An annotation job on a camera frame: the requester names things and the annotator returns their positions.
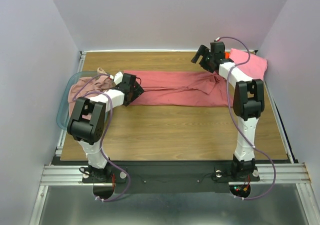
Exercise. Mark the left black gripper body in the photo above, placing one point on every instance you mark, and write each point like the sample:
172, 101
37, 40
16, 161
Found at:
136, 92

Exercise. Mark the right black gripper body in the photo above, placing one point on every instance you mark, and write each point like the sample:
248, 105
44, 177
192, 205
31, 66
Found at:
203, 56

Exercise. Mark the rose red t shirt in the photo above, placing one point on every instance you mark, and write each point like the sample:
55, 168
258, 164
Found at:
181, 88

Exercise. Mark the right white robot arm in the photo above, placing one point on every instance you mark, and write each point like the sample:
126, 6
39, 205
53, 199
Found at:
246, 108

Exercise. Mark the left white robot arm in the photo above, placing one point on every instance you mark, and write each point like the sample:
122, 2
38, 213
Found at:
91, 117

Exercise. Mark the folded orange t shirt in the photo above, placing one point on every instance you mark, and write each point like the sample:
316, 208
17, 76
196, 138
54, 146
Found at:
227, 55

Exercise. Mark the dusty pink t shirt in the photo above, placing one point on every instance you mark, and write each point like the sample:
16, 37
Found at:
88, 87

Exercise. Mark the beige t shirt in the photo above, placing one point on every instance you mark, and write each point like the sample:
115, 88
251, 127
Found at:
101, 71

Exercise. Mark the folded pink t shirt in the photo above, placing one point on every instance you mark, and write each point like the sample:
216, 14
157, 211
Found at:
254, 68

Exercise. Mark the clear blue plastic bin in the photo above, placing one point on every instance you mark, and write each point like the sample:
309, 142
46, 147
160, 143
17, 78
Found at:
62, 118

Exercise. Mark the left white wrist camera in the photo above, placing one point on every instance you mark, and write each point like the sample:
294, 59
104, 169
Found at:
117, 78

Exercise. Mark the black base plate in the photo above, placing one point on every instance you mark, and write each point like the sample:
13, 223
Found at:
164, 177

